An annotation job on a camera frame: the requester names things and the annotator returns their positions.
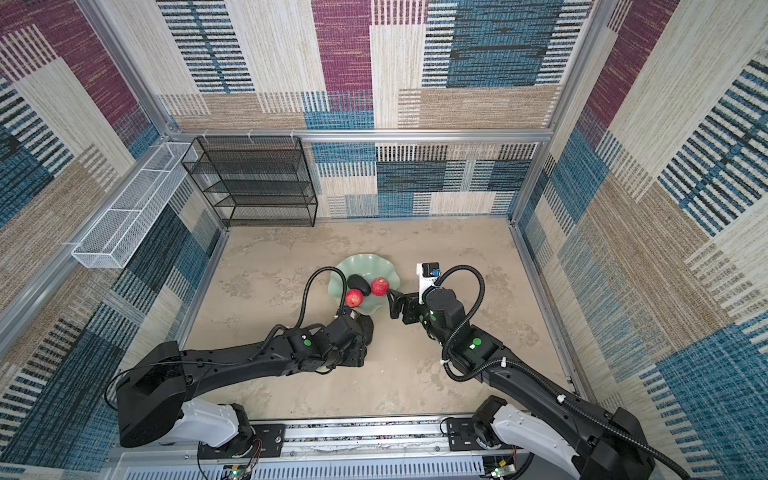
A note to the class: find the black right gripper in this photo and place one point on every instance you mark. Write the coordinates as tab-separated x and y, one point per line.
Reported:
411	303

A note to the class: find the light green wavy fruit bowl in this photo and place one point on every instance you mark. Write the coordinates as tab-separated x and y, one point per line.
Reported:
371	267

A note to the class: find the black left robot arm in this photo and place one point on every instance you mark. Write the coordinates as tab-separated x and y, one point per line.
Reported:
151	395

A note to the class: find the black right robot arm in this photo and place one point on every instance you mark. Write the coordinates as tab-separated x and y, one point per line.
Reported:
530	411

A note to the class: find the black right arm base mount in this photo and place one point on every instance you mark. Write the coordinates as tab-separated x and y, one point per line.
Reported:
474	432

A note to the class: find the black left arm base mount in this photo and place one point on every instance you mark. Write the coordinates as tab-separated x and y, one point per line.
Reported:
246	441

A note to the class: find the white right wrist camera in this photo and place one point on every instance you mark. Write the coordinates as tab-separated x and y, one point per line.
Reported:
428	273

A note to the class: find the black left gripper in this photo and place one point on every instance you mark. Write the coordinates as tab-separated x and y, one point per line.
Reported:
358	353

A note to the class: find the red apple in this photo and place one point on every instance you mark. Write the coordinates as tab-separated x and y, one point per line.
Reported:
379	287
354	298

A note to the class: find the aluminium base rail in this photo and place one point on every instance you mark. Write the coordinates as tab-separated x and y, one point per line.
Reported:
390	447

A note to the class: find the white wire mesh basket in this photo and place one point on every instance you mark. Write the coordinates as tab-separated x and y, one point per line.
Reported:
118	232

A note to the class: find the black wire shelf rack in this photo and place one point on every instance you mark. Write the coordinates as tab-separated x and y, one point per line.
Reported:
254	181

